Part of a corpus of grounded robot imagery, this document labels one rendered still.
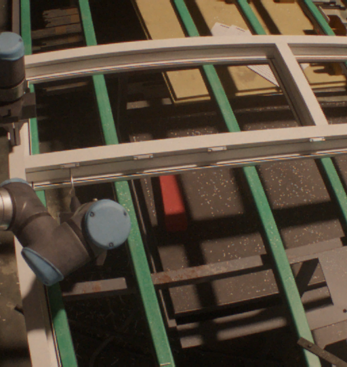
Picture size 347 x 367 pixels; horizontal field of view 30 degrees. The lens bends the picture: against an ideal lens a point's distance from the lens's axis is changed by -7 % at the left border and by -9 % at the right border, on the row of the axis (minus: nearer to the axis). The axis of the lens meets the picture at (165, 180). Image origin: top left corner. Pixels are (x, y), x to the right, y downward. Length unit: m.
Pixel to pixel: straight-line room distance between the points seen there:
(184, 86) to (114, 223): 1.14
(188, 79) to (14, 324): 1.12
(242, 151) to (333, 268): 0.41
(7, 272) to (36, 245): 1.37
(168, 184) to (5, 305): 0.88
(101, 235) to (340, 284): 0.68
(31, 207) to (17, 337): 1.23
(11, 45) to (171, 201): 0.78
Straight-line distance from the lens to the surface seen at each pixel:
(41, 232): 1.29
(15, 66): 1.54
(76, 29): 3.12
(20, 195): 1.34
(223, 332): 1.88
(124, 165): 1.75
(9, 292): 2.59
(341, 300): 1.66
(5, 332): 2.51
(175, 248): 1.98
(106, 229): 1.27
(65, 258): 1.27
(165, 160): 1.76
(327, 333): 1.91
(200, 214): 2.05
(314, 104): 1.95
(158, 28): 2.61
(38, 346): 1.43
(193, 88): 2.35
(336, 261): 1.72
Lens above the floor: 2.23
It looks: 51 degrees down
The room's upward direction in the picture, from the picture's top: 5 degrees clockwise
